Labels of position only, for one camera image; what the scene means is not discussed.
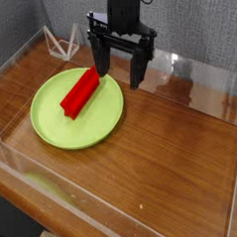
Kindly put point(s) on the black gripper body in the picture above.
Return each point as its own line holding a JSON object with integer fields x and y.
{"x": 121, "y": 28}

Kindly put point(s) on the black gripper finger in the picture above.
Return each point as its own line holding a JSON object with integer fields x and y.
{"x": 138, "y": 67}
{"x": 101, "y": 54}

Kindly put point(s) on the red rectangular block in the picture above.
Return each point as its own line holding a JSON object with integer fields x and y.
{"x": 78, "y": 96}

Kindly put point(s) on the green round plate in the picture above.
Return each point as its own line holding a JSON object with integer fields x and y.
{"x": 95, "y": 121}

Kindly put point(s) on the clear acrylic enclosure wall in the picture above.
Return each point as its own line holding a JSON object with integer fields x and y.
{"x": 168, "y": 169}

